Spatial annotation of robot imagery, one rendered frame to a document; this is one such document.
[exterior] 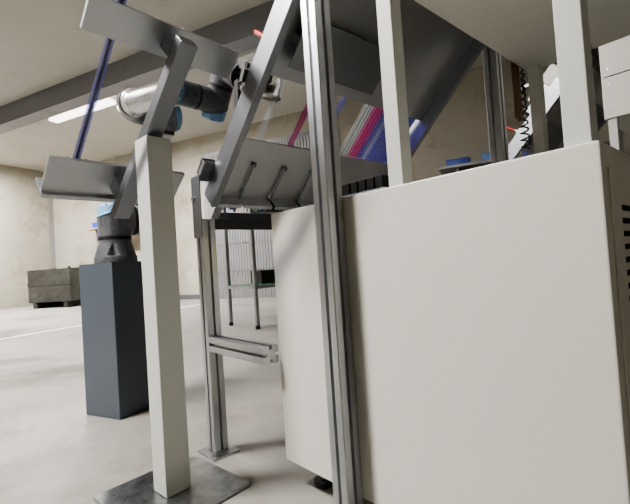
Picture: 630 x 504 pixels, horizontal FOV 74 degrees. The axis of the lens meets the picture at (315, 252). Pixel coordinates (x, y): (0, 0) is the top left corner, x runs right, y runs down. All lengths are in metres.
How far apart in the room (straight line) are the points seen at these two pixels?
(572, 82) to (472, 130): 5.23
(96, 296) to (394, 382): 1.21
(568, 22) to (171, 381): 0.94
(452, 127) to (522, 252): 5.32
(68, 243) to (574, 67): 9.92
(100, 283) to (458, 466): 1.32
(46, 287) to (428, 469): 8.41
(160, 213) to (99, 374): 0.87
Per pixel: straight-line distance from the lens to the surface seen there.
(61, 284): 8.62
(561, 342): 0.60
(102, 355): 1.70
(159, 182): 1.01
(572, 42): 0.64
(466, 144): 5.81
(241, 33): 4.31
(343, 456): 0.83
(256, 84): 1.06
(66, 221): 10.24
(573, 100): 0.61
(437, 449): 0.74
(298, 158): 1.29
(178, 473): 1.09
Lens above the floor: 0.50
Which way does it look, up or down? 1 degrees up
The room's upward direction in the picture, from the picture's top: 4 degrees counter-clockwise
